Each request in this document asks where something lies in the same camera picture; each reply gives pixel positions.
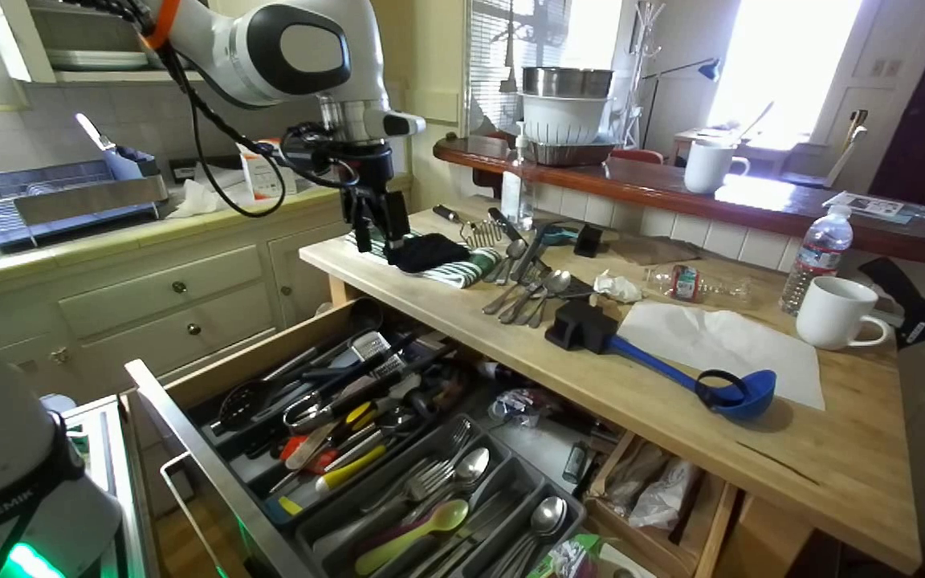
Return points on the black clamp mount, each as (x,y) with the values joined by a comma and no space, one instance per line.
(917,307)

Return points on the green plastic spoon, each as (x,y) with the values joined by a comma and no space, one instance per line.
(443,518)

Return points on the dark red bar counter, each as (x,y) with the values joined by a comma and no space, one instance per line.
(688,193)

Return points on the metal robot stand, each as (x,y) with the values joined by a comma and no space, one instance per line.
(111,482)

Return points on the open wooden drawer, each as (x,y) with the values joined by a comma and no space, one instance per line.
(271,363)

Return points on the steel pot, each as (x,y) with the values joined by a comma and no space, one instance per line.
(567,82)

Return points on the grey cutlery tray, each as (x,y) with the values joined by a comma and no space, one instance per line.
(495,501)

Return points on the steel table knife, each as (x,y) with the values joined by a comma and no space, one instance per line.
(531,296)

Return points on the green packet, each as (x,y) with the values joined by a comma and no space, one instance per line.
(579,556)

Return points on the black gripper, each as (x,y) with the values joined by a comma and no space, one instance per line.
(368,179)

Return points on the large white mug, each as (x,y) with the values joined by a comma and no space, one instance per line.
(832,312)

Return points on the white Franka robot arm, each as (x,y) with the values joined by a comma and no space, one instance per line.
(227,48)

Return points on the cream cabinet with drawers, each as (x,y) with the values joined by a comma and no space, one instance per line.
(161,307)

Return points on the white mug with utensil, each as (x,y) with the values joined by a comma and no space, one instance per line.
(708,164)

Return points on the steel fork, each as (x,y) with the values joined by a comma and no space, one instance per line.
(515,289)

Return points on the blue desk lamp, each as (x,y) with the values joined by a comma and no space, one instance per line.
(708,68)

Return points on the wall shelf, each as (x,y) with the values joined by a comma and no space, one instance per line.
(89,72)

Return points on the wooden organiser box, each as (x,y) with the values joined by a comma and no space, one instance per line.
(714,515)

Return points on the clear wrapper red label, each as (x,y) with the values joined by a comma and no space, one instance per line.
(688,281)

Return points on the dark teal utensil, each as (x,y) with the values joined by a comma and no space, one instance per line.
(552,232)

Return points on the white plate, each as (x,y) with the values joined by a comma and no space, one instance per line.
(95,58)

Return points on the white ribbed bowl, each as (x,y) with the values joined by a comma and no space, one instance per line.
(562,121)

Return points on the steel spoon in tray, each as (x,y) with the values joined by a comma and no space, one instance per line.
(547,515)
(470,464)

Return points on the plain steel spoon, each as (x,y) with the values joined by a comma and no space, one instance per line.
(500,288)
(556,281)

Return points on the white plastic spatula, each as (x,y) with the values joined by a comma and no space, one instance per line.
(370,343)

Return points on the small black box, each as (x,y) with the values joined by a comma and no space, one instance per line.
(587,241)

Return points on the clear plastic bag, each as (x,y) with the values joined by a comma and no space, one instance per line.
(663,494)

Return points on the white paper roll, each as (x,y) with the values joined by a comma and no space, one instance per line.
(257,170)

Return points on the blue plastic ladle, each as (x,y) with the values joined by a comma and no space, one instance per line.
(737,349)

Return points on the black cloth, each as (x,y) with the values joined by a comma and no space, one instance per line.
(425,250)

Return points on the clear plastic water bottle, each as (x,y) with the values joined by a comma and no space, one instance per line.
(817,257)

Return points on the blue dish rack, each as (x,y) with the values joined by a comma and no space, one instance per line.
(64,196)

